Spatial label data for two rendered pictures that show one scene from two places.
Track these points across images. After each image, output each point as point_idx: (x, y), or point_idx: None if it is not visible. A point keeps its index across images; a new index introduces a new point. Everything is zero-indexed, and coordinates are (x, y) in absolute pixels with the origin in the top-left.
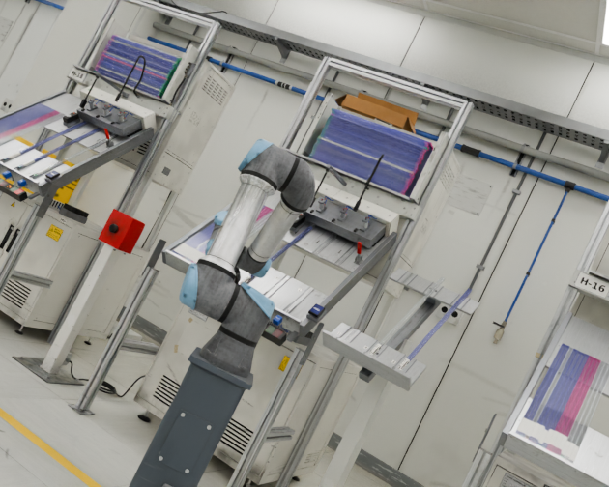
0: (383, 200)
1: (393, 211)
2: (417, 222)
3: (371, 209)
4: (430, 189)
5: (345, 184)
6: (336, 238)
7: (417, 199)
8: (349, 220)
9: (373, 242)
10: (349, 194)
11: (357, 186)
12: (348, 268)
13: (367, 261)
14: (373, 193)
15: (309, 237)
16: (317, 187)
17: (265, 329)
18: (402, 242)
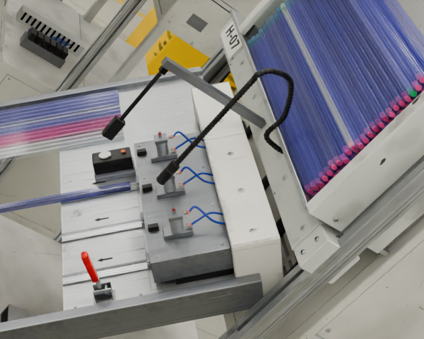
0: (286, 190)
1: (285, 224)
2: (328, 280)
3: (240, 198)
4: (381, 209)
5: (258, 122)
6: (142, 229)
7: (330, 218)
8: (175, 202)
9: (171, 272)
10: (245, 148)
11: (273, 138)
12: (68, 300)
13: (112, 307)
14: (283, 166)
15: (103, 203)
16: (133, 102)
17: None
18: (266, 309)
